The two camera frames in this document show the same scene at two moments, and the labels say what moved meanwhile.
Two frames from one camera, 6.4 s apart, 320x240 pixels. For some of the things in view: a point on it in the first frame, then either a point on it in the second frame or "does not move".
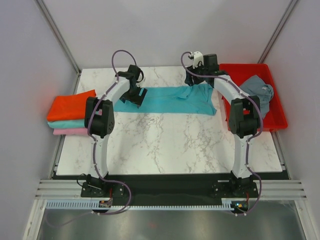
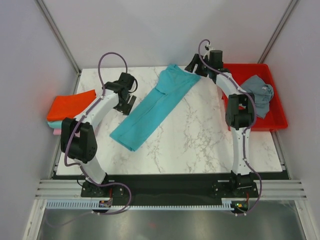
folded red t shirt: x=67 y=107 does not move
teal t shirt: x=195 y=99 to x=132 y=128
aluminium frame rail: x=266 y=189 does not move
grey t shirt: x=255 y=86 does not move
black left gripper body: x=132 y=95 to x=124 y=107
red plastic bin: x=275 y=118 does not move
